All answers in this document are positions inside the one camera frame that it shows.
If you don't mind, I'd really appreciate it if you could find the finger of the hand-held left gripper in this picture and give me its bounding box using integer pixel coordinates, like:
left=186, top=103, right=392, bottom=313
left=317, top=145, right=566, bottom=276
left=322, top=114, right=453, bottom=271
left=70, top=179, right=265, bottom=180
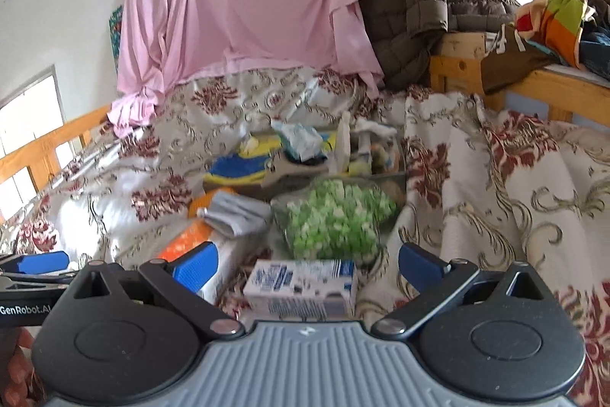
left=0, top=251, right=79, bottom=281

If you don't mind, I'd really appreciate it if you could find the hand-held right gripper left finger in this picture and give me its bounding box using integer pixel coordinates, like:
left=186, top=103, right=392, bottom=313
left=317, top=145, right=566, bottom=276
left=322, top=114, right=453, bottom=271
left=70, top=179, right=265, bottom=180
left=64, top=240, right=244, bottom=338

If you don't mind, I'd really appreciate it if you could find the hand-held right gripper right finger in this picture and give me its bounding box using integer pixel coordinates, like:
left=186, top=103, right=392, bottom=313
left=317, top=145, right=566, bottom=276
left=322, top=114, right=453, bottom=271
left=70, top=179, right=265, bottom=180
left=372, top=241, right=549, bottom=338

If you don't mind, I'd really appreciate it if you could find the blue and white box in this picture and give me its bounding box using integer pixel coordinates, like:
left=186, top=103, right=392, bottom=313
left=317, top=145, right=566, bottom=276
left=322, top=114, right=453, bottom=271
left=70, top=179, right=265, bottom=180
left=243, top=258, right=358, bottom=321

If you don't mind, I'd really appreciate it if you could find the light blue tissue packet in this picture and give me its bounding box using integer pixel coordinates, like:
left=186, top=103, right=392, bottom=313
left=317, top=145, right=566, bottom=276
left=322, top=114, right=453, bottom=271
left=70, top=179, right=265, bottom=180
left=271, top=120, right=329, bottom=162

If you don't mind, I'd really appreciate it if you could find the person's left hand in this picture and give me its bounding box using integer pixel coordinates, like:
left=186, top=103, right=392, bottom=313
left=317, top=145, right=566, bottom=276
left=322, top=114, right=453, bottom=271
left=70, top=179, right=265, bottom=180
left=0, top=327, right=43, bottom=396

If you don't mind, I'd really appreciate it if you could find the orange and white box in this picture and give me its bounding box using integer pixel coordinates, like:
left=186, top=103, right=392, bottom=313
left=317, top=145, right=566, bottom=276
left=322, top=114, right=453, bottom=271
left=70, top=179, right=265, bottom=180
left=157, top=219, right=258, bottom=305

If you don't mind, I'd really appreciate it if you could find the grey fabric pack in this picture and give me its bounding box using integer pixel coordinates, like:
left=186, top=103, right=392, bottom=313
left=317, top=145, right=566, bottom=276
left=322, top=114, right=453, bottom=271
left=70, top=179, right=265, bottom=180
left=196, top=190, right=272, bottom=238

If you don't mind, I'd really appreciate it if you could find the orange plastic object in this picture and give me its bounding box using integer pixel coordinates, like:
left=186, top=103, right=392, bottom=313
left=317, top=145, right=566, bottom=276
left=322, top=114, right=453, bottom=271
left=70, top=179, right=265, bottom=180
left=188, top=188, right=236, bottom=219

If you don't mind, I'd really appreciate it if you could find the green and white candy bag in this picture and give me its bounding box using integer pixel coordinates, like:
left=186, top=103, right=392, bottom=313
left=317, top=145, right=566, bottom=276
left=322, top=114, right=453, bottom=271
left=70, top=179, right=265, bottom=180
left=271, top=178, right=398, bottom=262

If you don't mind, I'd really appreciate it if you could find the floral bed blanket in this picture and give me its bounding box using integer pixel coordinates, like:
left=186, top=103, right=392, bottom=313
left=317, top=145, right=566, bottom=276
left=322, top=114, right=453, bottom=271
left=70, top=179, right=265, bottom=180
left=0, top=68, right=610, bottom=407

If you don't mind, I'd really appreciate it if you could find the white crumpled tissue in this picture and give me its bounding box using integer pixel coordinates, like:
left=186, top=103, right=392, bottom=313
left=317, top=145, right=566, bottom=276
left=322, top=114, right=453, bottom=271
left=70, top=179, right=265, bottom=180
left=355, top=116, right=398, bottom=138

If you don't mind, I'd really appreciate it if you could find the window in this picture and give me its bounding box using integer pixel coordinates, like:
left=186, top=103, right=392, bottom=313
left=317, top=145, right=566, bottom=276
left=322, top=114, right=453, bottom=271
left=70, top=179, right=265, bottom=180
left=0, top=64, right=67, bottom=222

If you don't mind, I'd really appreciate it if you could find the brown cloth with white print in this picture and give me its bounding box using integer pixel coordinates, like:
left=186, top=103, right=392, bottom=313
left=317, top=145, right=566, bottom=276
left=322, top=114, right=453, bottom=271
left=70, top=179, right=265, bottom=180
left=480, top=24, right=558, bottom=95

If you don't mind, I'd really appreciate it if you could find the colourful patchwork cloth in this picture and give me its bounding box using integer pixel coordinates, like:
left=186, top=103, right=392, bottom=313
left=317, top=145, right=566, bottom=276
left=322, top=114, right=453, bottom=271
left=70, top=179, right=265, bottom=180
left=515, top=0, right=610, bottom=69

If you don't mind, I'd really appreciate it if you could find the orange wooden bed rail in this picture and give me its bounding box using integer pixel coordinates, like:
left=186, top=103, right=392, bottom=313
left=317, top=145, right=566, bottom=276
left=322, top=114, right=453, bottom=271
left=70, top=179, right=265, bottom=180
left=0, top=104, right=115, bottom=198

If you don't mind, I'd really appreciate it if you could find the light wooden bed frame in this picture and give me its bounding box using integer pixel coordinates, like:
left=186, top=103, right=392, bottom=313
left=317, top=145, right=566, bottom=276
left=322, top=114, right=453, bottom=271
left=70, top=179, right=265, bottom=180
left=429, top=30, right=610, bottom=126

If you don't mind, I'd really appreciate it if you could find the colourful wall poster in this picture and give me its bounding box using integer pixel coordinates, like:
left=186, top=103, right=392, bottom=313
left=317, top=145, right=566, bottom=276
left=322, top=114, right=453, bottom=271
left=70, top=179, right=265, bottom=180
left=109, top=4, right=125, bottom=60

